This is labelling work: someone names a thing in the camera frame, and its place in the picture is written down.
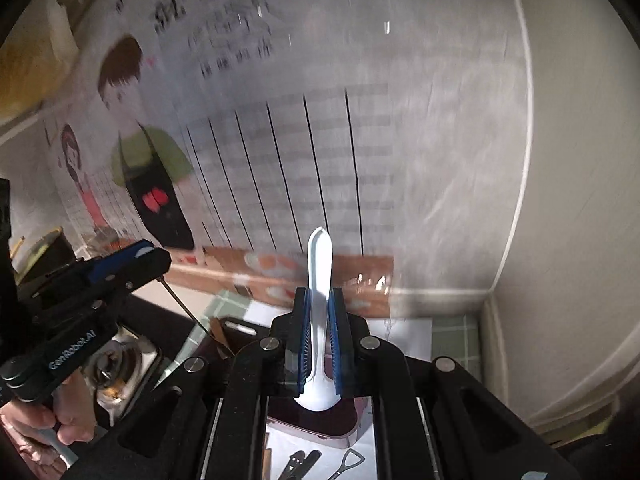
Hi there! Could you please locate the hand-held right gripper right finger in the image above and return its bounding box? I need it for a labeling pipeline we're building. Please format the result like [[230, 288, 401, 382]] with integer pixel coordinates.
[[326, 289, 581, 480]]

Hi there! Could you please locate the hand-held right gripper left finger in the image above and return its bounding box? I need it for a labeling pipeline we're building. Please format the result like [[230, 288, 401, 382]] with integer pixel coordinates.
[[62, 287, 313, 480]]

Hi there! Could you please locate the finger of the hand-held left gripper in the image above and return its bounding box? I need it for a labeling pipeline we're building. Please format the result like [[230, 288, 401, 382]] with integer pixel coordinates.
[[102, 247, 172, 293], [75, 240, 157, 282]]

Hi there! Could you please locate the white plastic spoon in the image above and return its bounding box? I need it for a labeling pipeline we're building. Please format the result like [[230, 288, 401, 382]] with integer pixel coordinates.
[[292, 226, 346, 412]]

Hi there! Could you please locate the purple utensil holder box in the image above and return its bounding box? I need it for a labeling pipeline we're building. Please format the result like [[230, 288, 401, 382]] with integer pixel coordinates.
[[195, 315, 373, 453]]

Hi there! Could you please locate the metal spoon with triangular handle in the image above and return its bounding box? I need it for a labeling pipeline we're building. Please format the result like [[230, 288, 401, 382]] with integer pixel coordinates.
[[327, 449, 366, 480]]

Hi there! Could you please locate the person's left hand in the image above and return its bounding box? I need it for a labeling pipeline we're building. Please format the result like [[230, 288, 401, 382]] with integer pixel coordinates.
[[0, 375, 97, 466]]

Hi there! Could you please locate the thin metal rod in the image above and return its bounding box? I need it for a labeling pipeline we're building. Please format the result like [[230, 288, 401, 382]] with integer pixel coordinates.
[[157, 276, 211, 334]]

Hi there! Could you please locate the black wok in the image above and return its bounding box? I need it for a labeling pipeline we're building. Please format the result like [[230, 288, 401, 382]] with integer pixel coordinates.
[[9, 227, 77, 287]]

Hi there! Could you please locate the green and white placemat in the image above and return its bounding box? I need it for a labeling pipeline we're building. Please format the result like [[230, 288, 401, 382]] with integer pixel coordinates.
[[165, 287, 483, 480]]

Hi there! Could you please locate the yellow panel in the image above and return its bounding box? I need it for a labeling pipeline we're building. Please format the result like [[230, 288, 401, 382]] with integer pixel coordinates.
[[0, 0, 83, 123]]

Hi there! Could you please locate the wall poster with cartoon figures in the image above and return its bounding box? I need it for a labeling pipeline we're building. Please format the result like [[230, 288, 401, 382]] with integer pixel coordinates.
[[42, 0, 532, 321]]

